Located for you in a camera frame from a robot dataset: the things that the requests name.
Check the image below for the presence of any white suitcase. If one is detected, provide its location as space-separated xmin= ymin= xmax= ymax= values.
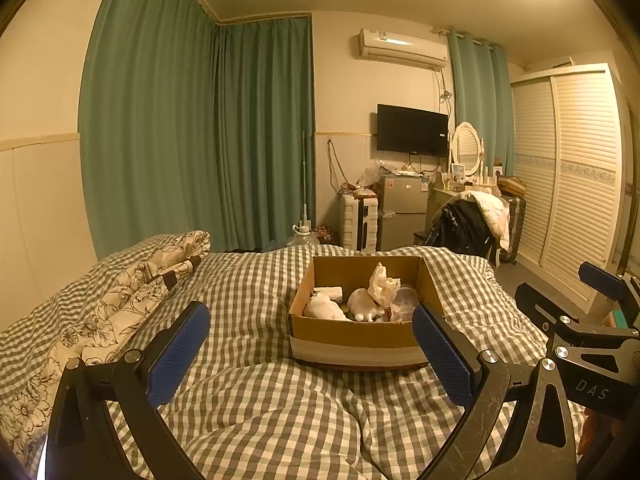
xmin=339 ymin=192 xmax=379 ymax=252

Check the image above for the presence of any wide green curtain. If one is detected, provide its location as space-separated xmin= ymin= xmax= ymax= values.
xmin=78 ymin=0 xmax=317 ymax=256

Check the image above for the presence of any narrow green curtain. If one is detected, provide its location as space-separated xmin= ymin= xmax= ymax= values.
xmin=447 ymin=30 xmax=516 ymax=177

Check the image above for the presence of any white mop pole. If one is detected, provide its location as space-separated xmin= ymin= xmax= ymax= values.
xmin=298 ymin=130 xmax=307 ymax=227

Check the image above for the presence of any black wall television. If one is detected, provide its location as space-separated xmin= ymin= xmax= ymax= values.
xmin=376 ymin=104 xmax=449 ymax=157

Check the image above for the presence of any cardboard box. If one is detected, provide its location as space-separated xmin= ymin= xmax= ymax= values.
xmin=288 ymin=255 xmax=448 ymax=370

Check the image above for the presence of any black jacket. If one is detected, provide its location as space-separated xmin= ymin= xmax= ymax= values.
xmin=425 ymin=201 xmax=493 ymax=259

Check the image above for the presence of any brown woven box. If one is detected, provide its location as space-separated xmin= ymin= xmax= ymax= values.
xmin=497 ymin=175 xmax=527 ymax=199

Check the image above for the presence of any dark suitcase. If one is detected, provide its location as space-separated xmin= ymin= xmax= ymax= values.
xmin=497 ymin=195 xmax=528 ymax=265

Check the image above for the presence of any cream lace cloth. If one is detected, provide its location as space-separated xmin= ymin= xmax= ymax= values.
xmin=368 ymin=262 xmax=401 ymax=308

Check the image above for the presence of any clear water jug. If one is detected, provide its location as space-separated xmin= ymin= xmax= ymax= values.
xmin=291 ymin=224 xmax=321 ymax=249

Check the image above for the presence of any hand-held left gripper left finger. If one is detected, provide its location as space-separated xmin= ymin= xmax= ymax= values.
xmin=47 ymin=301 xmax=211 ymax=480

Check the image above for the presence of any oval vanity mirror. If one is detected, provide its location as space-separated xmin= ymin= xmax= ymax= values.
xmin=451 ymin=121 xmax=486 ymax=177

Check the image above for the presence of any wall cable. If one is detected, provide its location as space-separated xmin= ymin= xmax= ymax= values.
xmin=327 ymin=139 xmax=347 ymax=194

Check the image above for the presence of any clear plastic bag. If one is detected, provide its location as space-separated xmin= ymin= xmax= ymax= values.
xmin=390 ymin=284 xmax=422 ymax=322

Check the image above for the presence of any green checkered duvet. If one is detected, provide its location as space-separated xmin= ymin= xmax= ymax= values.
xmin=0 ymin=237 xmax=587 ymax=480

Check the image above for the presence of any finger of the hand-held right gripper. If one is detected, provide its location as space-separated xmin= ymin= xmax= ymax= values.
xmin=578 ymin=261 xmax=640 ymax=328
xmin=515 ymin=282 xmax=640 ymax=356

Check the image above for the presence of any white louvered wardrobe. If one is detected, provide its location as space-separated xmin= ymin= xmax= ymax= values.
xmin=510 ymin=62 xmax=631 ymax=312

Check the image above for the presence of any small grey fridge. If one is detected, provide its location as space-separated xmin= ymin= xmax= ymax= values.
xmin=378 ymin=175 xmax=431 ymax=253

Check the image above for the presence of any floral quilt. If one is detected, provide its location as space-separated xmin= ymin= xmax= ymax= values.
xmin=0 ymin=230 xmax=212 ymax=457

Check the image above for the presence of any white air conditioner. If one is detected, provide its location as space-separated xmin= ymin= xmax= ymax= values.
xmin=356 ymin=27 xmax=447 ymax=72

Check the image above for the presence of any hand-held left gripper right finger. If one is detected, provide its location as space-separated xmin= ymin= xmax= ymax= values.
xmin=412 ymin=304 xmax=583 ymax=480

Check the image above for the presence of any white padded jacket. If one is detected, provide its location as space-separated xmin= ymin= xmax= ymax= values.
xmin=462 ymin=191 xmax=511 ymax=252

